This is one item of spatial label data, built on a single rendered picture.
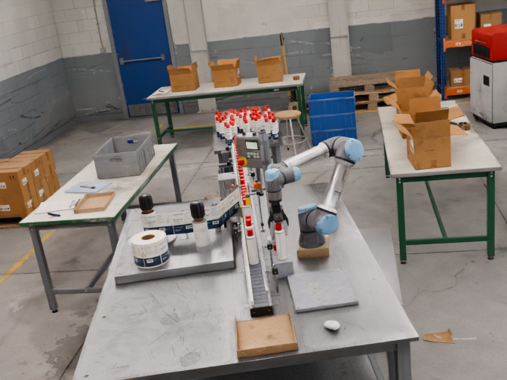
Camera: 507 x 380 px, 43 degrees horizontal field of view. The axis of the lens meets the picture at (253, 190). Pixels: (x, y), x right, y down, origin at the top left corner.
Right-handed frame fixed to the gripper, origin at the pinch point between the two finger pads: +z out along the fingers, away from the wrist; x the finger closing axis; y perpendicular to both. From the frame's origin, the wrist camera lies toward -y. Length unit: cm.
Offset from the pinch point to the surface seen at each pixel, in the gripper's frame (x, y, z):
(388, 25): -260, 761, -8
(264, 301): 13.1, -35.9, 17.7
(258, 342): 19, -63, 22
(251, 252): 15.8, 4.5, 9.6
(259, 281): 13.7, -14.6, 17.7
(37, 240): 175, 148, 43
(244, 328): 24, -49, 22
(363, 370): -37, -10, 84
